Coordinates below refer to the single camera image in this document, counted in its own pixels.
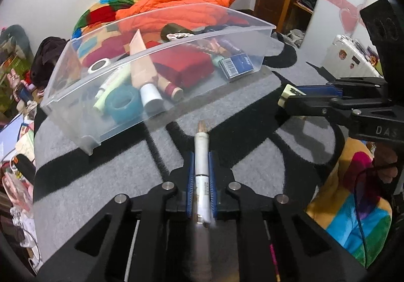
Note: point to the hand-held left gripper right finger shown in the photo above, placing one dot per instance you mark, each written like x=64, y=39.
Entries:
x=212, y=181

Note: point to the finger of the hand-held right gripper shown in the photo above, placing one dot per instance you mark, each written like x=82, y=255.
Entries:
x=309, y=107
x=318, y=90

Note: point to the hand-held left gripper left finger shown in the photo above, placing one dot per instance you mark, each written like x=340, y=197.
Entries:
x=190, y=174

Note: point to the yellow eraser black print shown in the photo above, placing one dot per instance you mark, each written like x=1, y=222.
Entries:
x=288, y=92

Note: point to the white pen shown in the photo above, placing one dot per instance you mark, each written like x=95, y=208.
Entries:
x=201, y=149

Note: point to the blue box with barcode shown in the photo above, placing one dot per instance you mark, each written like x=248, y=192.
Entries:
x=240, y=62

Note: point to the teal tape roll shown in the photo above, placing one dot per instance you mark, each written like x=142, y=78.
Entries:
x=126, y=115

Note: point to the beige tube red cap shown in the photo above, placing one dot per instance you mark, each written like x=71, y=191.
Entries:
x=170, y=88

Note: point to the red fabric pouch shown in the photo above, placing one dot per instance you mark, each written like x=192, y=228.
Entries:
x=189, y=64

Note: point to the pale green tube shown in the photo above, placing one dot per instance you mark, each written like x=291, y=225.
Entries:
x=107, y=100

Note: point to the beige tube white cap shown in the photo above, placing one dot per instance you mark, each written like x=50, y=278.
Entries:
x=140, y=61

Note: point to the clear plastic bin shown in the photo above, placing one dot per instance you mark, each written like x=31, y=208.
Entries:
x=79, y=105

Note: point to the person's right hand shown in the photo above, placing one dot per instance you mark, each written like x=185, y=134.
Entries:
x=386, y=159

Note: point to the white suitcase with stickers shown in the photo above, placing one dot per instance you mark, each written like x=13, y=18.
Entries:
x=347, y=56

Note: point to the white grey bundle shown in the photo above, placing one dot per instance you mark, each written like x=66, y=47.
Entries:
x=296, y=37

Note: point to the brown purple tube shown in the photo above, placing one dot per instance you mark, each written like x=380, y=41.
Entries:
x=228, y=47

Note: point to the colourful patchwork blanket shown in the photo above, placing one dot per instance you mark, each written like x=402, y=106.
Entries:
x=344, y=206

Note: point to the white tube red print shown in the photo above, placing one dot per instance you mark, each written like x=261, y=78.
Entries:
x=115, y=80

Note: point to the white tape roll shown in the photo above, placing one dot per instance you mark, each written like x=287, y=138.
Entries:
x=90, y=68

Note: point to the black pouch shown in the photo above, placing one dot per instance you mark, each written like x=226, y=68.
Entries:
x=26, y=166

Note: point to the orange quilt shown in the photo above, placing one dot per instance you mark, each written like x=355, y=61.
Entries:
x=176, y=4

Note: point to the stack of books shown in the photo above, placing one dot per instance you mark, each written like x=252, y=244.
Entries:
x=26, y=143

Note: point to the pink glass bottle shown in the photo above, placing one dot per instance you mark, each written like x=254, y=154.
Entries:
x=17, y=192

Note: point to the dark purple cloth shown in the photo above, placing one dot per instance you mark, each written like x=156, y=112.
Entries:
x=47, y=58

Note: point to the blue book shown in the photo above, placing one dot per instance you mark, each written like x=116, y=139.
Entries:
x=9, y=136

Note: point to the green box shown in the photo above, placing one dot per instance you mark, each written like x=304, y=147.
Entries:
x=9, y=86

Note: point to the teal bag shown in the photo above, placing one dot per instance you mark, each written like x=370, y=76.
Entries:
x=15, y=42

